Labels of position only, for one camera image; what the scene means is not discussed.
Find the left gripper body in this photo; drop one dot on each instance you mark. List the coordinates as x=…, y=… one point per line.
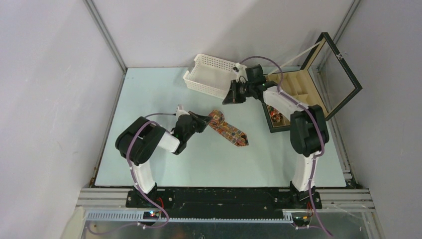
x=197, y=125

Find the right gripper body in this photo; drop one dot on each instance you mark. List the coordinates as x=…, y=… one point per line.
x=240, y=91

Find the colourful patterned tie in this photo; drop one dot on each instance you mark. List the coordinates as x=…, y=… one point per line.
x=228, y=131

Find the white perforated plastic basket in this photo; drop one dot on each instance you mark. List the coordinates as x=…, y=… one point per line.
x=210, y=75

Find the black compartment tie box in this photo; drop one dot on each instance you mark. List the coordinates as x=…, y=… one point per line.
x=323, y=79

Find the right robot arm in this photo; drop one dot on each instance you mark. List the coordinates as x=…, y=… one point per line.
x=308, y=130

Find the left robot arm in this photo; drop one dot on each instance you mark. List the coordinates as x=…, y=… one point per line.
x=138, y=142

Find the rolled tie near compartment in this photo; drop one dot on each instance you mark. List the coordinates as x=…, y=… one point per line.
x=275, y=116

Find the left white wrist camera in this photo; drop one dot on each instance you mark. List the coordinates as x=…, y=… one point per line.
x=180, y=111

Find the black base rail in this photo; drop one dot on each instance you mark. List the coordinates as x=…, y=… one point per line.
x=225, y=203

